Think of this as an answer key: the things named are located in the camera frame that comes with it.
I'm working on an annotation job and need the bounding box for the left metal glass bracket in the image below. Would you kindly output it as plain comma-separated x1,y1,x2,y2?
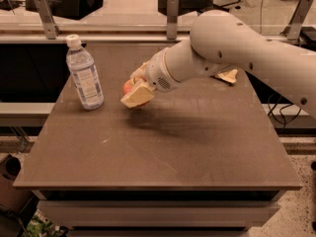
33,0,60,40

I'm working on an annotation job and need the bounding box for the red apple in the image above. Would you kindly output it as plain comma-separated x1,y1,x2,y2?
122,79,135,95

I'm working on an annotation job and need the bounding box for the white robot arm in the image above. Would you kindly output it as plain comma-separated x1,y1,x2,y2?
120,10,316,118

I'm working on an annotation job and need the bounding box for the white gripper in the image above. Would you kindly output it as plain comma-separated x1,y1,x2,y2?
120,47,179,109

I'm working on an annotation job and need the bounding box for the metal glass bracket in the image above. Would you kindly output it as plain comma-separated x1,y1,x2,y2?
166,0,179,40
281,0,314,40
33,0,60,40

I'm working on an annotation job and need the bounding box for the grey drawer front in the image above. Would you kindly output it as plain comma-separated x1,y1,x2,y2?
39,200,279,229

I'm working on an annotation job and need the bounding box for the crumpled chip bag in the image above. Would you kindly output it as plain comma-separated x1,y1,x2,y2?
215,69,238,84

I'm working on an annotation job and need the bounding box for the right metal glass bracket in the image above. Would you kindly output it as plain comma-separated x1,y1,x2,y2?
281,0,314,40

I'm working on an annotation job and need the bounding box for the brown bin at left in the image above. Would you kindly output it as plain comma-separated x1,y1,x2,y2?
0,155,33,212

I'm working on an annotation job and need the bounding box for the green patterned bag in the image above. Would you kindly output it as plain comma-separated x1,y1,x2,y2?
21,210,68,237

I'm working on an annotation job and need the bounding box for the middle metal glass bracket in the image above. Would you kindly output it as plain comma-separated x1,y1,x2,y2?
166,0,179,40

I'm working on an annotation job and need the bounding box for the clear blue-label plastic bottle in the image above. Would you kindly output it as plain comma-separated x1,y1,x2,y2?
66,35,104,111

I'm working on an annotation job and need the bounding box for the black cable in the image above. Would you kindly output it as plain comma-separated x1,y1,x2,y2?
266,92,303,130

